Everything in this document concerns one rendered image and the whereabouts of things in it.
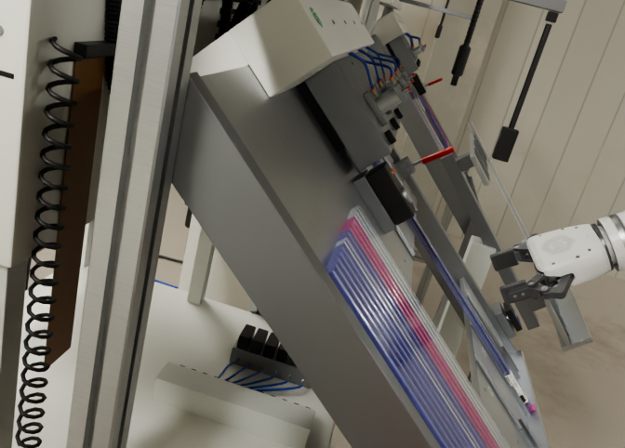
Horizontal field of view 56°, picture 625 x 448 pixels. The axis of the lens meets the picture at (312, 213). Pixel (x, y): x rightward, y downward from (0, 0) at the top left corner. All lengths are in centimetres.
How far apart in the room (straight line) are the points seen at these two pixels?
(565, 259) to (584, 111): 325
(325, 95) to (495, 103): 329
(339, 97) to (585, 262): 44
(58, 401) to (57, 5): 66
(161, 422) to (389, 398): 56
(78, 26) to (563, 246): 73
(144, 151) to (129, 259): 9
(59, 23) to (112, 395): 31
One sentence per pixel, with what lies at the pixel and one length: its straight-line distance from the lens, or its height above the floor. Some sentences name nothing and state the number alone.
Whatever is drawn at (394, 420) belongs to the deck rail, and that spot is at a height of 98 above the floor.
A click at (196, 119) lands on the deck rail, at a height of 118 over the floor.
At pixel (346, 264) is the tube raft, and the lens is 54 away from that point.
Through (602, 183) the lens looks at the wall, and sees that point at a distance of 433.
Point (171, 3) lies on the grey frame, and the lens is 41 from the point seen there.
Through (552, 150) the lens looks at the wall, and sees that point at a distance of 417.
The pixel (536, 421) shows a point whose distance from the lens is 109.
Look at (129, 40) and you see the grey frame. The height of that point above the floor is 122.
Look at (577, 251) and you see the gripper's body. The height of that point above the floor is 103.
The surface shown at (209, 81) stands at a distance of 52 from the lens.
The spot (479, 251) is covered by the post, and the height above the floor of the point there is 81.
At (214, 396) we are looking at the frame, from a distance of 99.
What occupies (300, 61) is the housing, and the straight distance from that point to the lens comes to 62.
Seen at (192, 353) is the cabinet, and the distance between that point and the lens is 115.
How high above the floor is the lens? 128
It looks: 20 degrees down
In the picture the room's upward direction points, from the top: 15 degrees clockwise
